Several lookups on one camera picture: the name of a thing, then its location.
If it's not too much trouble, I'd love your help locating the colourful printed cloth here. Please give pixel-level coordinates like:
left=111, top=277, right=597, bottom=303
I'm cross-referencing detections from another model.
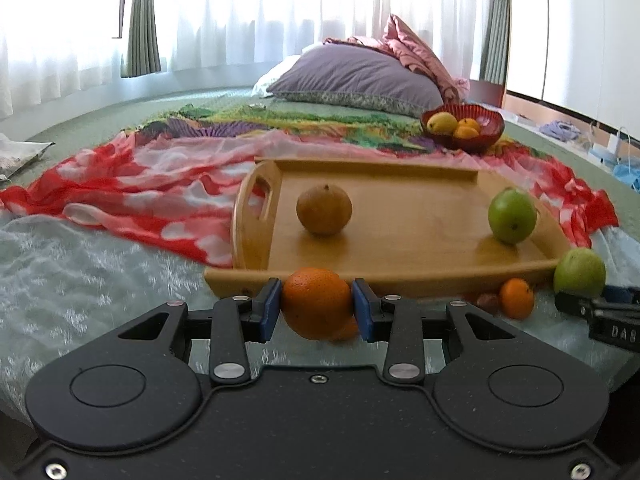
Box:
left=120, top=102, right=551, bottom=161

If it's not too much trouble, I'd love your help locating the pale purple cloth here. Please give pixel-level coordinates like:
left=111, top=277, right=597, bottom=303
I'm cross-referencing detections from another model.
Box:
left=542, top=120, right=582, bottom=145

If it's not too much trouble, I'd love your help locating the purple pillow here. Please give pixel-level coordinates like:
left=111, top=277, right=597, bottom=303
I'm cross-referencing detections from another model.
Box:
left=266, top=42, right=445, bottom=108

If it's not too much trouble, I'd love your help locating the floral patterned pillow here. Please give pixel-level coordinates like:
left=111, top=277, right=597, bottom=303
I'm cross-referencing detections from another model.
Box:
left=272, top=91, right=431, bottom=117

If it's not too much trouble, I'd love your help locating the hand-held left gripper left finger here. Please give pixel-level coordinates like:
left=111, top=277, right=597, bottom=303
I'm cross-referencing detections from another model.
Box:
left=116, top=278, right=282, bottom=387

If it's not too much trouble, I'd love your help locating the white pillow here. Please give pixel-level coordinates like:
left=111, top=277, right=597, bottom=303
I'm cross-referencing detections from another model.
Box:
left=251, top=55, right=303, bottom=96

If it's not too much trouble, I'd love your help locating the yellow pear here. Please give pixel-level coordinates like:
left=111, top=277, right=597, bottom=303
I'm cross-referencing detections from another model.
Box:
left=427, top=112, right=460, bottom=136

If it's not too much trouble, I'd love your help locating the red and white scarf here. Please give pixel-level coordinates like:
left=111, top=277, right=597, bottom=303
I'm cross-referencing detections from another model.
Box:
left=0, top=130, right=621, bottom=267

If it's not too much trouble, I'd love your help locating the white snowflake sheer cloth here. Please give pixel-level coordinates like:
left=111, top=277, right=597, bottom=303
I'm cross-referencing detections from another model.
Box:
left=0, top=205, right=640, bottom=411

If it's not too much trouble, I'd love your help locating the green apple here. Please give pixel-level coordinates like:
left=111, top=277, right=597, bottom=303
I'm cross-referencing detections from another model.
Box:
left=488, top=187, right=538, bottom=246
left=553, top=247, right=607, bottom=298

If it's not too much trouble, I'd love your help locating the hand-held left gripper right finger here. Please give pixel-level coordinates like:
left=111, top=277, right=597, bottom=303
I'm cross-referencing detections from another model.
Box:
left=351, top=278, right=523, bottom=382

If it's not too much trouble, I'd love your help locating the brown russet pear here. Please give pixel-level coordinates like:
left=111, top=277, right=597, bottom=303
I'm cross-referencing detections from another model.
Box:
left=296, top=184, right=353, bottom=237

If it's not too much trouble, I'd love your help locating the green curtain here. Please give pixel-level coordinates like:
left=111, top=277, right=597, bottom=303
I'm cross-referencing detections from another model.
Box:
left=122, top=0, right=166, bottom=78
left=480, top=0, right=512, bottom=83

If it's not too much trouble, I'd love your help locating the pink duvet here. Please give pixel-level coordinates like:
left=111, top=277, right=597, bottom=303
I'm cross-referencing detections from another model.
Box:
left=325, top=13, right=471, bottom=103

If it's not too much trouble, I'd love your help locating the wooden tray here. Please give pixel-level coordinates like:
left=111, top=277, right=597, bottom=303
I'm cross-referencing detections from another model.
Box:
left=204, top=156, right=572, bottom=300

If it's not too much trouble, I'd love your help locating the red glass bowl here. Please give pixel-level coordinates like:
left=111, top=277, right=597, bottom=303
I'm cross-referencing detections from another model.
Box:
left=420, top=103, right=506, bottom=153

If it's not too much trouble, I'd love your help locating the large orange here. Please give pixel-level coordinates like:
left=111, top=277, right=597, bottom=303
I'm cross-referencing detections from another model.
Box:
left=281, top=267, right=353, bottom=341

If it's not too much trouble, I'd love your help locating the small orange mandarin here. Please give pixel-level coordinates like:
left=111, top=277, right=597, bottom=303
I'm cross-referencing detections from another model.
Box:
left=330, top=316, right=361, bottom=343
left=499, top=278, right=536, bottom=321

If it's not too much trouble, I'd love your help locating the dark wooden headboard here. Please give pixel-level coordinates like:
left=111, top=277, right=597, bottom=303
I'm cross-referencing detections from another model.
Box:
left=467, top=79, right=506, bottom=108

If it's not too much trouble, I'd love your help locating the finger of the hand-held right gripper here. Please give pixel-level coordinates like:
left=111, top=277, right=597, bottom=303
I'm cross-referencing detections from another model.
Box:
left=602, top=285, right=640, bottom=305
left=554, top=291, right=608, bottom=318

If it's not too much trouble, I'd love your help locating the folded paper at left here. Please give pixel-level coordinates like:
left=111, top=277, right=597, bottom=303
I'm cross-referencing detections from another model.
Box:
left=0, top=132, right=56, bottom=181

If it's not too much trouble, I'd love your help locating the blue plastic bag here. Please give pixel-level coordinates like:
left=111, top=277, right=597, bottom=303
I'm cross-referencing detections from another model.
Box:
left=612, top=160, right=640, bottom=192

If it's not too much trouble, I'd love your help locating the white sheer curtain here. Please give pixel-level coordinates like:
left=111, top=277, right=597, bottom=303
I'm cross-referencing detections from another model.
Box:
left=0, top=0, right=501, bottom=121

